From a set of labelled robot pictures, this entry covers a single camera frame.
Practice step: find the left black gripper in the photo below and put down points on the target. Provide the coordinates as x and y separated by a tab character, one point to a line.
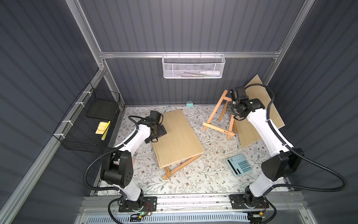
159	131

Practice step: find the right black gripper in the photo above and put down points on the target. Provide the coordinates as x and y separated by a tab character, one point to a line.
238	111

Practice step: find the wooden easel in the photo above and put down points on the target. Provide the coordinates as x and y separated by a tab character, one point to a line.
169	172
224	98
233	126

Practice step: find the plywood board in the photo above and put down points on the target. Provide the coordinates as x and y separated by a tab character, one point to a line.
180	143
249	130

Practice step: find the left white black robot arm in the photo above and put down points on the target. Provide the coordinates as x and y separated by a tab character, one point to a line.
117	168

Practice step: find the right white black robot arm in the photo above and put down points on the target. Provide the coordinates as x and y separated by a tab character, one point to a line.
281	163

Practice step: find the wooden easel under boards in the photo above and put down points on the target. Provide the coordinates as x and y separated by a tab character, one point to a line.
169	172

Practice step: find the white marker in basket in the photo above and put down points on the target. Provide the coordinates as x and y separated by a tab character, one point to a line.
211	73

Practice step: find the yellow green pen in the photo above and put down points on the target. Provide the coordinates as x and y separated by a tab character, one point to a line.
106	131

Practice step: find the yellow sticky note pad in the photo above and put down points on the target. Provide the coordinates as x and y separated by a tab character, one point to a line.
102	127

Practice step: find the teal calculator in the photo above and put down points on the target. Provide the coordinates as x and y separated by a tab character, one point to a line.
239	165

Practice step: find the floral patterned table mat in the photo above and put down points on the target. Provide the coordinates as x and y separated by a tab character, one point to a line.
209	173

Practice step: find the white wire mesh basket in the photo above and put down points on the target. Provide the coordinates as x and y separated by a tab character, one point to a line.
189	66

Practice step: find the black wire wall basket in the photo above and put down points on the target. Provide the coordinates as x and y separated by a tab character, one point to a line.
78	130

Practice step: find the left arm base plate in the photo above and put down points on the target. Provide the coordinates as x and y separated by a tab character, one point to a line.
143	204

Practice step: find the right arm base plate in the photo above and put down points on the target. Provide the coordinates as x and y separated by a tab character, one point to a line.
242	201

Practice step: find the aluminium rail at front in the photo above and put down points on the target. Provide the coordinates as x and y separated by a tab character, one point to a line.
282	200

